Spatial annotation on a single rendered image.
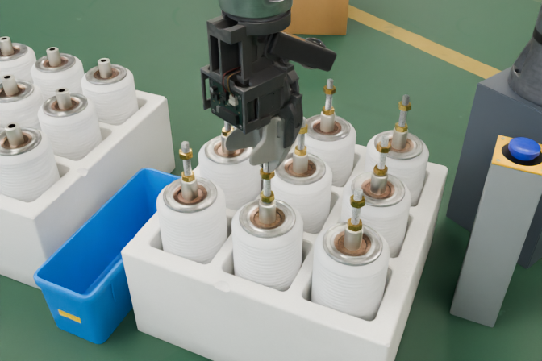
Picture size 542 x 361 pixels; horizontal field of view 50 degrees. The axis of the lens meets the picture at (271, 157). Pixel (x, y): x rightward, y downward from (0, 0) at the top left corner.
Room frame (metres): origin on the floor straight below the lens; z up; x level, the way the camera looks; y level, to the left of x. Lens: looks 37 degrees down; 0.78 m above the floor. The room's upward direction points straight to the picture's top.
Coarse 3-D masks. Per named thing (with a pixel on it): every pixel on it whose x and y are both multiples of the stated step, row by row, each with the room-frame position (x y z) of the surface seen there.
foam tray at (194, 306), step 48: (336, 192) 0.72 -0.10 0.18; (432, 192) 0.72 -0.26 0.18; (144, 240) 0.61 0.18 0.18; (144, 288) 0.57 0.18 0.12; (192, 288) 0.54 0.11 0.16; (240, 288) 0.52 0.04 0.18; (384, 288) 0.56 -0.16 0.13; (192, 336) 0.54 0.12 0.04; (240, 336) 0.51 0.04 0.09; (288, 336) 0.48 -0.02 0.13; (336, 336) 0.46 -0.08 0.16; (384, 336) 0.44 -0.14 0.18
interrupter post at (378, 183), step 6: (372, 174) 0.64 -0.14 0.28; (372, 180) 0.64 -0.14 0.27; (378, 180) 0.63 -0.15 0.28; (384, 180) 0.63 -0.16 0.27; (372, 186) 0.63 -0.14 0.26; (378, 186) 0.63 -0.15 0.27; (384, 186) 0.63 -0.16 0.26; (372, 192) 0.63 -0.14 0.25; (378, 192) 0.63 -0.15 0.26; (384, 192) 0.63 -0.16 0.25
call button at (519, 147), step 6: (516, 138) 0.65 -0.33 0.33; (522, 138) 0.65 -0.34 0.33; (510, 144) 0.64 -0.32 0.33; (516, 144) 0.64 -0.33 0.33; (522, 144) 0.64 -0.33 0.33; (528, 144) 0.64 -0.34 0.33; (534, 144) 0.64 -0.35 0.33; (510, 150) 0.63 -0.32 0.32; (516, 150) 0.63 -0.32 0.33; (522, 150) 0.62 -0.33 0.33; (528, 150) 0.62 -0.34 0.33; (534, 150) 0.62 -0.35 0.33; (516, 156) 0.63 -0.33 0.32; (522, 156) 0.62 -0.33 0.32; (528, 156) 0.62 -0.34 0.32; (534, 156) 0.62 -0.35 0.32
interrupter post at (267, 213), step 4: (260, 200) 0.58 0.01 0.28; (260, 204) 0.57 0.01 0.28; (264, 204) 0.57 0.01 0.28; (268, 204) 0.57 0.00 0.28; (272, 204) 0.57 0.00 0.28; (260, 208) 0.57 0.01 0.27; (264, 208) 0.57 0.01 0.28; (268, 208) 0.57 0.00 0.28; (272, 208) 0.57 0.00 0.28; (260, 212) 0.57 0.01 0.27; (264, 212) 0.57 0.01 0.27; (268, 212) 0.57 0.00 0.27; (272, 212) 0.57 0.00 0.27; (260, 216) 0.57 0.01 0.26; (264, 216) 0.57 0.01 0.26; (268, 216) 0.57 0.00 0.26; (272, 216) 0.57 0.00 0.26; (260, 220) 0.57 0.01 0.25; (264, 220) 0.57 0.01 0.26; (268, 220) 0.57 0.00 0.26; (272, 220) 0.57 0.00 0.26
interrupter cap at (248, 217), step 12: (252, 204) 0.60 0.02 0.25; (276, 204) 0.60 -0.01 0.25; (240, 216) 0.58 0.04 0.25; (252, 216) 0.58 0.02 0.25; (276, 216) 0.58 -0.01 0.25; (288, 216) 0.58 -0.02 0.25; (252, 228) 0.56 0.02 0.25; (264, 228) 0.56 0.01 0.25; (276, 228) 0.56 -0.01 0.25; (288, 228) 0.56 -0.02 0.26
